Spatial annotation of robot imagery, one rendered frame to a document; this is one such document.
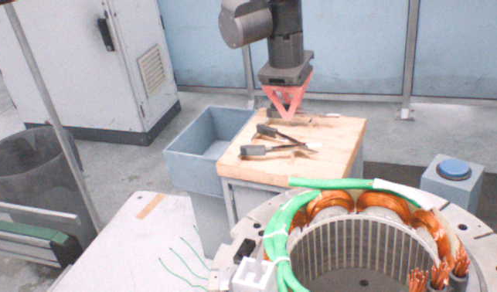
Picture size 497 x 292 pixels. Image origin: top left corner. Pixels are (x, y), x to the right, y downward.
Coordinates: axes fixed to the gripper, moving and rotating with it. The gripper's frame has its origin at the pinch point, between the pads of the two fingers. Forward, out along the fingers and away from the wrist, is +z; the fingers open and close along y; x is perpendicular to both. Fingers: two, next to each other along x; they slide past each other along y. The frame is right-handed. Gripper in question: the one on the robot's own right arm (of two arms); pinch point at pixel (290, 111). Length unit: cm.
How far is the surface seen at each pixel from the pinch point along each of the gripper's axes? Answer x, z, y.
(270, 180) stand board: 1.0, 4.3, 13.8
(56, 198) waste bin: -116, 71, -32
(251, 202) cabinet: -3.3, 10.8, 12.7
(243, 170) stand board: -3.3, 3.2, 13.7
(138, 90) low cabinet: -141, 73, -130
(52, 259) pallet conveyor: -60, 40, 14
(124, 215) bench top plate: -43, 32, 3
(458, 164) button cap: 27.1, 4.7, 2.9
